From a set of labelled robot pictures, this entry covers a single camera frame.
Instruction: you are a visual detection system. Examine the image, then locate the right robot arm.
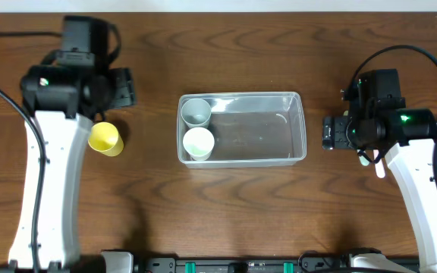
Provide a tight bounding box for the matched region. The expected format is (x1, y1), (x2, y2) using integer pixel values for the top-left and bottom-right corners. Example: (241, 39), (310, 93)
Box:
(322, 69), (437, 272)

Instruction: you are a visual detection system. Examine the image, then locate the left black cable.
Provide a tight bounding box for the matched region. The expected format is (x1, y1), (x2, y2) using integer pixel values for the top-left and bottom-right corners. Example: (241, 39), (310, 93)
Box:
(0, 30), (62, 273)

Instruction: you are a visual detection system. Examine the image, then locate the white plastic cup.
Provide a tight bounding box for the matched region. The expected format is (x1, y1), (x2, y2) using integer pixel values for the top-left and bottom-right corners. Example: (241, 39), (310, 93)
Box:
(182, 127), (215, 161)

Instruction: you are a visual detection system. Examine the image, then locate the yellow plastic cup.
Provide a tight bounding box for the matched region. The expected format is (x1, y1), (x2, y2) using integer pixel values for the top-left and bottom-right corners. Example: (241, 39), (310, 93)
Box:
(88, 122), (124, 157)

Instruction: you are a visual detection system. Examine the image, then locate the clear plastic container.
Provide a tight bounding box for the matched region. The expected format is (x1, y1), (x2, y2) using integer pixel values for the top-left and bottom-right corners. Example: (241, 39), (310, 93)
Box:
(177, 92), (307, 168)

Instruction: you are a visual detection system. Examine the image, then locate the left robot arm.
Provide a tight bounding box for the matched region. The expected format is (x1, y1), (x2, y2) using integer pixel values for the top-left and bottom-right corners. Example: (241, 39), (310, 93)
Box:
(0, 15), (137, 272)

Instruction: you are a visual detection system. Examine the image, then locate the mint green plastic spoon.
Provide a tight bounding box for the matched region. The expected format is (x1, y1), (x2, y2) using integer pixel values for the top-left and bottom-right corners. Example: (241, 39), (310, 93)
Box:
(357, 150), (369, 166)

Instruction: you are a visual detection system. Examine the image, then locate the pale pink plastic fork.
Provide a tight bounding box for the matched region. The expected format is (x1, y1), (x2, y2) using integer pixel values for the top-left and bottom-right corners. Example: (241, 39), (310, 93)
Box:
(373, 149), (385, 179)

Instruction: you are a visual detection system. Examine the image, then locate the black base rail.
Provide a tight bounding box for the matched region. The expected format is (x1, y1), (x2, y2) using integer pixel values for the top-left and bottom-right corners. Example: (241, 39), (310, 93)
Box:
(100, 249), (420, 273)

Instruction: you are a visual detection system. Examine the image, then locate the grey plastic cup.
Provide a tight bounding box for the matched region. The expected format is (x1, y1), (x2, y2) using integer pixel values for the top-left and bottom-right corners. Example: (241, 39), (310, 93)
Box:
(181, 99), (212, 128)

